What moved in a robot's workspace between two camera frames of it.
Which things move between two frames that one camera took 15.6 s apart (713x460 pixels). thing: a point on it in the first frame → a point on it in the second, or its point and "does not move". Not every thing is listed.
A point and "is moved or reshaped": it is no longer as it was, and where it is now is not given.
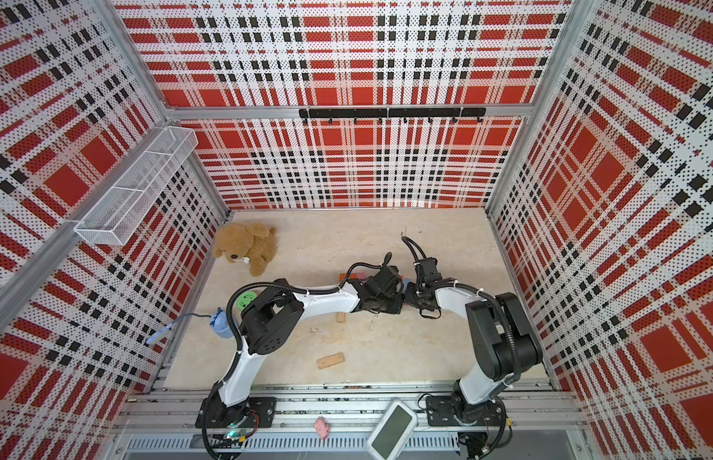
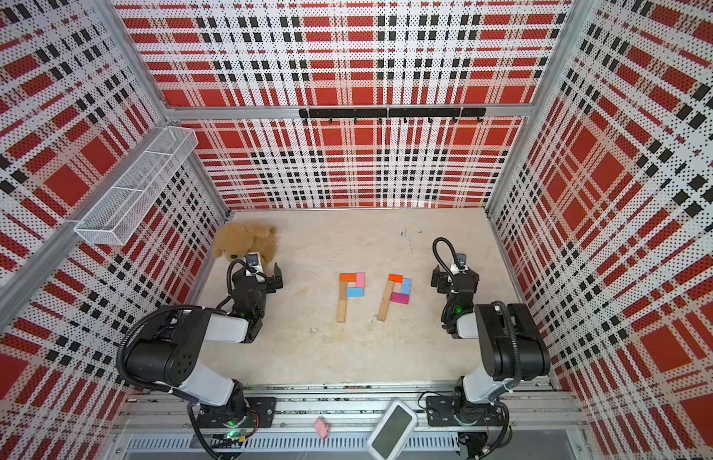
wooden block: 330,360 is moved or reshaped
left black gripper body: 390,303 → 269,287
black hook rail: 403,113 does not move
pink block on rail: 321,427 does not move
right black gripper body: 413,298 → 441,279
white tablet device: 393,431 does not move
